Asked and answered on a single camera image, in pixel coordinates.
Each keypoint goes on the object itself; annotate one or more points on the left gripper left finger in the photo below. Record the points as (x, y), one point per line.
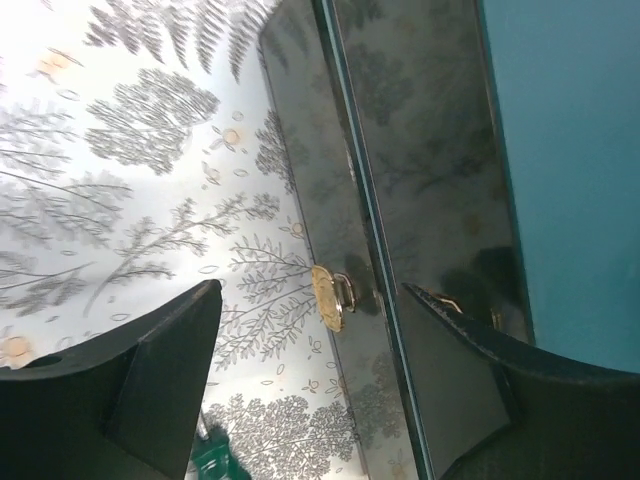
(122, 405)

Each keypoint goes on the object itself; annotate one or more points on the small green screwdriver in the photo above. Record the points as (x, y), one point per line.
(211, 456)

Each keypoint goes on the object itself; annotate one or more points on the clear acrylic drawer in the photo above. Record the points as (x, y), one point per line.
(327, 192)

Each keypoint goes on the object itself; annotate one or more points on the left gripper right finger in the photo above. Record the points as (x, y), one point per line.
(494, 407)

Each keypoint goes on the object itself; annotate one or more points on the floral table mat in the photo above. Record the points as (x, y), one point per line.
(139, 156)

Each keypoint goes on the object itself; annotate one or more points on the teal drawer box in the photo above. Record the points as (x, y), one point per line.
(496, 149)

